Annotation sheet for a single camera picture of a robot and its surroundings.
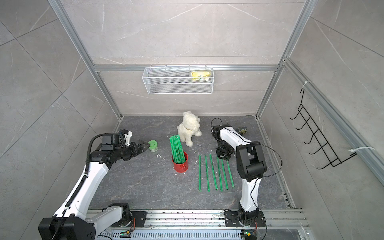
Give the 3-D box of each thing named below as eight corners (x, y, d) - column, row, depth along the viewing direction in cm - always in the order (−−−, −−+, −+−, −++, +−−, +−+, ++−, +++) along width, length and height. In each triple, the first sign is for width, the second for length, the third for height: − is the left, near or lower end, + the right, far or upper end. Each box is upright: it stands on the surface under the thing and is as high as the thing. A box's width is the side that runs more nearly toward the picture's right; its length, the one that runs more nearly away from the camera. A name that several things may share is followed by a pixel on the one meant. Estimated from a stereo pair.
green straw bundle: (176, 168, 93) (172, 151, 77) (172, 154, 99) (168, 136, 83) (185, 165, 94) (183, 148, 78) (181, 152, 100) (178, 133, 84)
